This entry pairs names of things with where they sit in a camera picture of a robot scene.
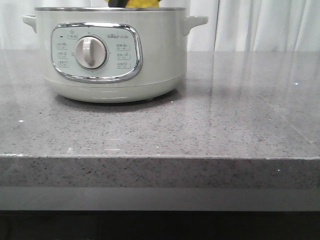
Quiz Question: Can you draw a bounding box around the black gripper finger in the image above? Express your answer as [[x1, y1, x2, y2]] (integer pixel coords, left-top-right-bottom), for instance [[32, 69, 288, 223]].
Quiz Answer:
[[107, 0, 129, 8]]

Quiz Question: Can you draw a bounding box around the yellow corn cob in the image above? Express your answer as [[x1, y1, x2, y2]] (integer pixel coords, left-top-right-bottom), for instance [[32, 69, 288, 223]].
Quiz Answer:
[[105, 0, 163, 9]]

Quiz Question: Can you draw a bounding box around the pale green electric cooking pot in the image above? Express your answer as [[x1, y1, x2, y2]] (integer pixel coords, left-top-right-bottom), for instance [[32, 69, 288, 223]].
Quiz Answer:
[[22, 6, 209, 103]]

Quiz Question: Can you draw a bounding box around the grey round control knob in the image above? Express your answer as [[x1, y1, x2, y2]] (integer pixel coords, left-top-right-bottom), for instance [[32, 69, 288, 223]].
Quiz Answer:
[[74, 36, 108, 70]]

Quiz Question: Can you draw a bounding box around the white curtain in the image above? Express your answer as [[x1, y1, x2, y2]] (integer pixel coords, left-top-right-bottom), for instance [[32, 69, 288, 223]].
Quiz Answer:
[[0, 0, 320, 52]]

